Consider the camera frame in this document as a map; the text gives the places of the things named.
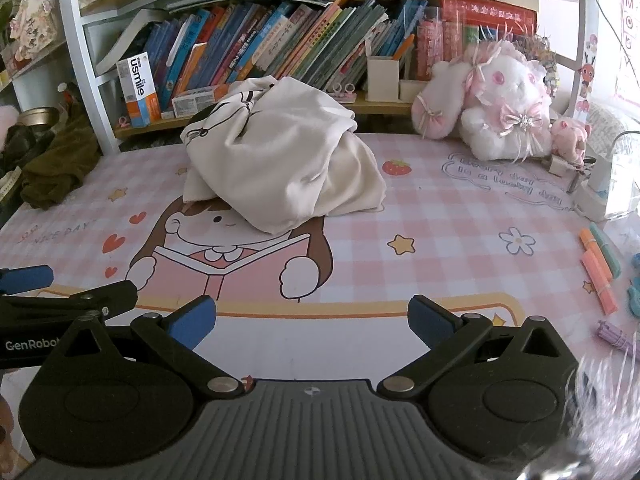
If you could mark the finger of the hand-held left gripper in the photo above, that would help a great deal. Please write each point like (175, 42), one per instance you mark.
(30, 278)
(100, 298)

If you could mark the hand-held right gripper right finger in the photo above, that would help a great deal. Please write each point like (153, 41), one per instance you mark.
(427, 317)

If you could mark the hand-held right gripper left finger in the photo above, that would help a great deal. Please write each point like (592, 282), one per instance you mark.
(192, 321)

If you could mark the white t-shirt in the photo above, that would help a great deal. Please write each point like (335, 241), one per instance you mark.
(290, 160)

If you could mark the dark bag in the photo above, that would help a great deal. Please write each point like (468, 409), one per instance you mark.
(12, 160)

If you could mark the brown cloth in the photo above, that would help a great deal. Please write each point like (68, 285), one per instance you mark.
(60, 160)

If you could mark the pink fluffy cushion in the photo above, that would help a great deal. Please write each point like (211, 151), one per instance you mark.
(6, 125)

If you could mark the brass bowl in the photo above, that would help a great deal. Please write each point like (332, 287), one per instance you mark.
(37, 116)

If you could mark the orange highlighter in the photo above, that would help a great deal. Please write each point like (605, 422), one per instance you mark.
(595, 255)
(602, 290)

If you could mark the green highlighter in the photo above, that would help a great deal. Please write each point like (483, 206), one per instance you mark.
(607, 255)

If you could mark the purple highlighter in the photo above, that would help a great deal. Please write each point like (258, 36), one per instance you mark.
(617, 337)

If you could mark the white wooden bookshelf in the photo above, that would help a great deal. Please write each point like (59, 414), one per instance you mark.
(87, 85)

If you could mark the clear plastic wrap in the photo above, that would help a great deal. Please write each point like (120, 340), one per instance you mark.
(605, 420)

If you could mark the blue plastic item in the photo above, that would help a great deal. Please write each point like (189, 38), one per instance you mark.
(635, 295)

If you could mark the tall orange white box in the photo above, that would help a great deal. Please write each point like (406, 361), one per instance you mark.
(137, 90)

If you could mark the white pink plush bunny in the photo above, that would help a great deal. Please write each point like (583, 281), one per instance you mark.
(495, 115)

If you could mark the flat orange white box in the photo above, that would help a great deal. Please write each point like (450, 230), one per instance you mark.
(200, 102)

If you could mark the small white box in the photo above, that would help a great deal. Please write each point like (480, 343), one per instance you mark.
(411, 91)

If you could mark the small pink plush pig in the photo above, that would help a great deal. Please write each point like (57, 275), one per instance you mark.
(567, 137)

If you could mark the pink binder clips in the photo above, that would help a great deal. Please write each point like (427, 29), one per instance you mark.
(342, 92)

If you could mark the beige pen holder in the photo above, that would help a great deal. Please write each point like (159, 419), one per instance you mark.
(382, 80)

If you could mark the cartoon sticker strip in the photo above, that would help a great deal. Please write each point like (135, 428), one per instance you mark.
(586, 75)

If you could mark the row of colourful books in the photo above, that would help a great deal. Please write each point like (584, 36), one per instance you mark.
(280, 40)

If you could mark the thick red book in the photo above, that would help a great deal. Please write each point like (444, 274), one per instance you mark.
(485, 10)

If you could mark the floral decorated frame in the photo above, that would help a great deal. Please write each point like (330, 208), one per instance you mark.
(35, 22)

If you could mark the wall poster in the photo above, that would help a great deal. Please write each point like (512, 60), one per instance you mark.
(629, 35)

